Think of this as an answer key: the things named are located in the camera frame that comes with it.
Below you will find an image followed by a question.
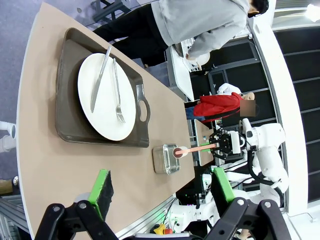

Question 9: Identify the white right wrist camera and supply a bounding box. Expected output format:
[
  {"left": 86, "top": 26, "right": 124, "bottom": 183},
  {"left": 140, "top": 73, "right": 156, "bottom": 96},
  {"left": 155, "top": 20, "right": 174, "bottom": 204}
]
[{"left": 229, "top": 131, "right": 242, "bottom": 155}]

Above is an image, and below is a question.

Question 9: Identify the wooden block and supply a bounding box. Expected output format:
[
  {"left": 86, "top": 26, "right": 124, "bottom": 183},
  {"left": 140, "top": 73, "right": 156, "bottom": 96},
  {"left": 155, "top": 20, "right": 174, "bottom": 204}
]
[{"left": 0, "top": 179, "right": 14, "bottom": 195}]

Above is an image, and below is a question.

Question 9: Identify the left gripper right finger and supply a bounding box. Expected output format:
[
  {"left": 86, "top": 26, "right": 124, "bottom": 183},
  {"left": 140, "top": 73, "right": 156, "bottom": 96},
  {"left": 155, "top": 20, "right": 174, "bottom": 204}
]
[{"left": 207, "top": 166, "right": 292, "bottom": 240}]

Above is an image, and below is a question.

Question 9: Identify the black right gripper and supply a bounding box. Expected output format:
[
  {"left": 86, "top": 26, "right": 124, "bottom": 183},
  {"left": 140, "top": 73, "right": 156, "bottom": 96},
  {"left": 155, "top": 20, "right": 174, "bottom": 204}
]
[{"left": 209, "top": 129, "right": 233, "bottom": 161}]

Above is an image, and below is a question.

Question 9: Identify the white plastic pipe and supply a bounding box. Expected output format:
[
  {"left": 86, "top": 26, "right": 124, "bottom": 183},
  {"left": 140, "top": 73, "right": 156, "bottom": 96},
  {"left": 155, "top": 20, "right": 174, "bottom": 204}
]
[
  {"left": 0, "top": 121, "right": 17, "bottom": 138},
  {"left": 0, "top": 134, "right": 16, "bottom": 153}
]

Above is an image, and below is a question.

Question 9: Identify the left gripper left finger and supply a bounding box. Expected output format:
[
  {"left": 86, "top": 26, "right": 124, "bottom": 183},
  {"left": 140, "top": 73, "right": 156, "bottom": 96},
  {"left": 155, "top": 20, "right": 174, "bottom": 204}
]
[{"left": 34, "top": 169, "right": 118, "bottom": 240}]

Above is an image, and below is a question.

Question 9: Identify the person in grey hoodie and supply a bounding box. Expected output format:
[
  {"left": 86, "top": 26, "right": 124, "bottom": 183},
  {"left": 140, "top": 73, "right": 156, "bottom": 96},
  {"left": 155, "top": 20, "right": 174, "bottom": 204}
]
[{"left": 93, "top": 0, "right": 270, "bottom": 67}]

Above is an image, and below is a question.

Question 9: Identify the large white plate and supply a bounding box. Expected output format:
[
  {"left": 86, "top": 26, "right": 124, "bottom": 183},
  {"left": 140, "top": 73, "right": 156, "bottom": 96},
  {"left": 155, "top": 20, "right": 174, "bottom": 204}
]
[{"left": 77, "top": 52, "right": 137, "bottom": 142}]

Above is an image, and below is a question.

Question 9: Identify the yellow emergency stop button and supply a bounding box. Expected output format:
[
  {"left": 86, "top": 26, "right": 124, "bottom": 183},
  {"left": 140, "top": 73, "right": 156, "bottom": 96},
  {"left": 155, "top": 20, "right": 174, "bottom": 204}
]
[{"left": 152, "top": 223, "right": 173, "bottom": 235}]

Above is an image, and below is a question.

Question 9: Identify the dark grey stool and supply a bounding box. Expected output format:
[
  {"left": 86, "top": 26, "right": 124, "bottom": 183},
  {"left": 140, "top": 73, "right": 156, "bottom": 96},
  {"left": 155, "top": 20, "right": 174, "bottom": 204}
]
[{"left": 91, "top": 0, "right": 132, "bottom": 24}]

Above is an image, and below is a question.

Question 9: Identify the silver table knife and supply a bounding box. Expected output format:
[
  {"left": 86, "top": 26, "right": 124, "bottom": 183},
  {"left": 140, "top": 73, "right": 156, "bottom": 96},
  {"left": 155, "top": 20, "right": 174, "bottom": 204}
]
[{"left": 89, "top": 45, "right": 113, "bottom": 114}]

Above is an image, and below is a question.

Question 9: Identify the black right arm hose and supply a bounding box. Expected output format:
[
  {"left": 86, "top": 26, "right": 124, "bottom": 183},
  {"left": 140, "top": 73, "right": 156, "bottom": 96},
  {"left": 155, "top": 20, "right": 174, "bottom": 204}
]
[{"left": 246, "top": 147, "right": 285, "bottom": 201}]

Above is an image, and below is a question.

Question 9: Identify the silver fork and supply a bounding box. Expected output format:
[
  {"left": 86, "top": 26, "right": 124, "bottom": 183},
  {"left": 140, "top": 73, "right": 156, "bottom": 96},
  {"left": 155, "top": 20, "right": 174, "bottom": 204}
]
[{"left": 112, "top": 57, "right": 127, "bottom": 124}]

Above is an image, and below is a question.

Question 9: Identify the white round dish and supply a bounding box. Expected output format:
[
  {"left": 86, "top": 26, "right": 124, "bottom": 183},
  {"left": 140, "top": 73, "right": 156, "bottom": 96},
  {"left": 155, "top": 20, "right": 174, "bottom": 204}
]
[{"left": 196, "top": 52, "right": 211, "bottom": 66}]

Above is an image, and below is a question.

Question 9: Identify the white wire dish rack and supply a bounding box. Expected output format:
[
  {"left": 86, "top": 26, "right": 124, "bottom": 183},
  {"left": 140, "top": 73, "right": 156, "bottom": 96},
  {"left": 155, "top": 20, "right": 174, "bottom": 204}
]
[{"left": 181, "top": 39, "right": 201, "bottom": 73}]

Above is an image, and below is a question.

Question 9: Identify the dark brown serving tray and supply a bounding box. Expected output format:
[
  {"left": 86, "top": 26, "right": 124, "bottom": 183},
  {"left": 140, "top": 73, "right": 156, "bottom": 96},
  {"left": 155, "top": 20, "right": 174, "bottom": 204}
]
[{"left": 54, "top": 27, "right": 151, "bottom": 149}]

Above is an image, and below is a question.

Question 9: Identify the white table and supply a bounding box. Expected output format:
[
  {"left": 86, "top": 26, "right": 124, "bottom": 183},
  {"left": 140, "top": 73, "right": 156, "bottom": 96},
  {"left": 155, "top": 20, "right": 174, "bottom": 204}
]
[{"left": 166, "top": 44, "right": 196, "bottom": 102}]

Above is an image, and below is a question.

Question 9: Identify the aluminium profile frame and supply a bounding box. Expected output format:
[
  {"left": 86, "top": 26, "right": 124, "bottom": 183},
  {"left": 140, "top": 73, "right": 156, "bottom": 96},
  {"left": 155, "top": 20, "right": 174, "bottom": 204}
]
[{"left": 0, "top": 194, "right": 30, "bottom": 235}]

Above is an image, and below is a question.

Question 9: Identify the person in red jacket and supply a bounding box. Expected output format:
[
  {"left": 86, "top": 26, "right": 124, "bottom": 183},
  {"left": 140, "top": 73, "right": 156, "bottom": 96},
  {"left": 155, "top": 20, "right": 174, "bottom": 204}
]
[{"left": 184, "top": 83, "right": 261, "bottom": 123}]

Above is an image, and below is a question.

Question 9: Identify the person right forearm grey sleeve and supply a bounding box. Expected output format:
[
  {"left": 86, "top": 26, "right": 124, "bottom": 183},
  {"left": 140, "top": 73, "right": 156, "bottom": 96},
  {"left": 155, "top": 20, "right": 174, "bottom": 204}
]
[{"left": 187, "top": 27, "right": 241, "bottom": 60}]

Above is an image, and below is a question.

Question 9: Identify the rectangular steel container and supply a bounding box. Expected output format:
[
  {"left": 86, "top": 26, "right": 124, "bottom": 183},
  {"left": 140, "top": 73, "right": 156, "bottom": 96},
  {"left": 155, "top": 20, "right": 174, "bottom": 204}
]
[{"left": 152, "top": 143, "right": 181, "bottom": 175}]

